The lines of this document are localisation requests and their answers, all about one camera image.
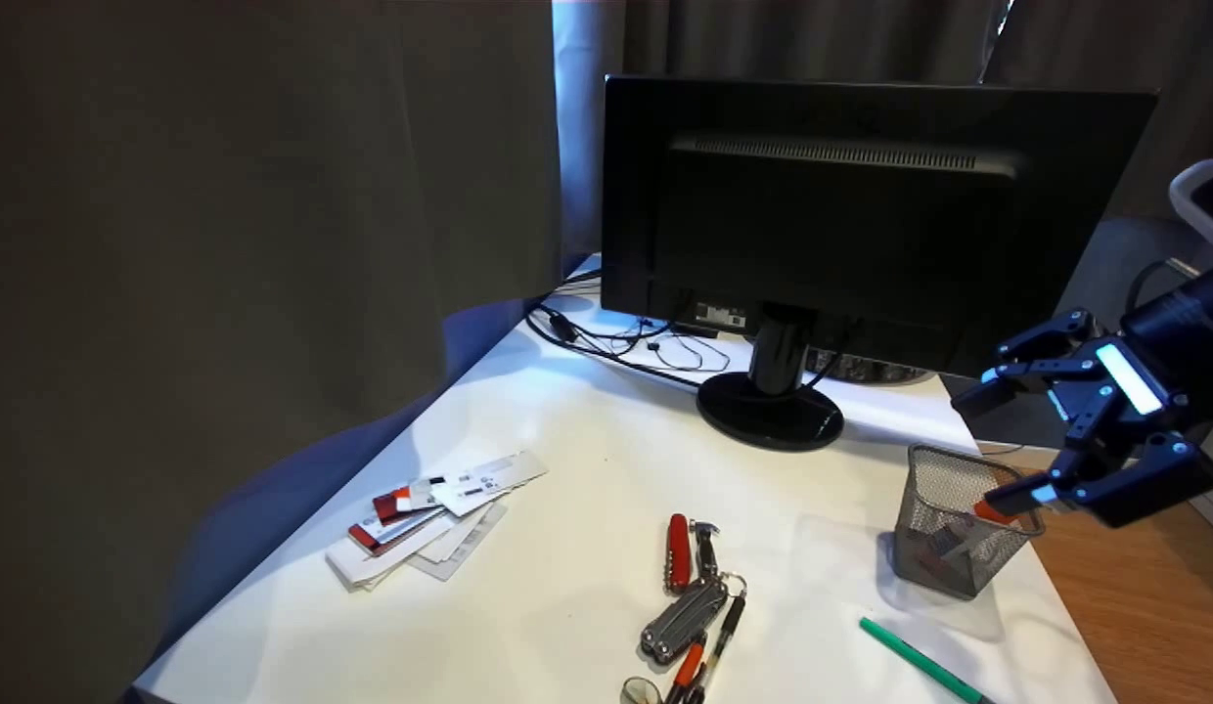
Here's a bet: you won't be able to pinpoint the grey mesh bin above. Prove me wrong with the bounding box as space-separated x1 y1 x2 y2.
889 444 1043 604

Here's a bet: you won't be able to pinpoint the translucent plastic sleeve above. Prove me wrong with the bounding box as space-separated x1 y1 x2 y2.
407 501 510 587

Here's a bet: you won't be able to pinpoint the orange capped glue stick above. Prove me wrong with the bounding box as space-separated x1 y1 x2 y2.
969 497 1029 530

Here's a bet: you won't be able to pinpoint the white card black print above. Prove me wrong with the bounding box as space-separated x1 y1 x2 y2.
426 469 502 519

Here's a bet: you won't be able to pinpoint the small red white card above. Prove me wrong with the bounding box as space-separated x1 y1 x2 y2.
368 480 443 530

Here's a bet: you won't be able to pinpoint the grey drape curtain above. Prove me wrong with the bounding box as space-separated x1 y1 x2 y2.
0 0 565 704

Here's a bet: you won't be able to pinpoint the plain white paper slip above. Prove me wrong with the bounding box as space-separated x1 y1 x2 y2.
464 446 549 501

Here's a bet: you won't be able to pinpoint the black desk cable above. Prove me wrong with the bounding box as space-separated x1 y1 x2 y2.
522 266 741 394

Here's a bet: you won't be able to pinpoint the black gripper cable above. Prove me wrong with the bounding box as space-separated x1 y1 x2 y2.
1123 253 1201 320

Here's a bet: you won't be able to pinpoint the red pocket knife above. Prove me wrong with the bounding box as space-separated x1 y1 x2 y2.
660 509 702 599

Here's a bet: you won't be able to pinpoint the black slim pen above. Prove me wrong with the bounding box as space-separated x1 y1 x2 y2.
693 583 754 704

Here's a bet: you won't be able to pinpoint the white red packets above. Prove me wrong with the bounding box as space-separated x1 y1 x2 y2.
321 514 462 595

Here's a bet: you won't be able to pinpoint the white card red stripe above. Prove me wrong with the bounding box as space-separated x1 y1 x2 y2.
343 505 446 562

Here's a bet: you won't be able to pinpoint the green marker pen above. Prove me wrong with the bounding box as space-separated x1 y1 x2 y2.
852 615 995 704

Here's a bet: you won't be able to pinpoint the black flat device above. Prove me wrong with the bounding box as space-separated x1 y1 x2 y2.
832 347 934 390

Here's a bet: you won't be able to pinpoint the orange handled small tool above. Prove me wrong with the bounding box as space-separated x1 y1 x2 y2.
664 633 707 704

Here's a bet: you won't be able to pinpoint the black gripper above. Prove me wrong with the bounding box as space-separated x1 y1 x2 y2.
955 266 1213 534

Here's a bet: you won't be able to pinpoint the black computer monitor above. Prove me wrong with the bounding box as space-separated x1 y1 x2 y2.
597 71 1162 456

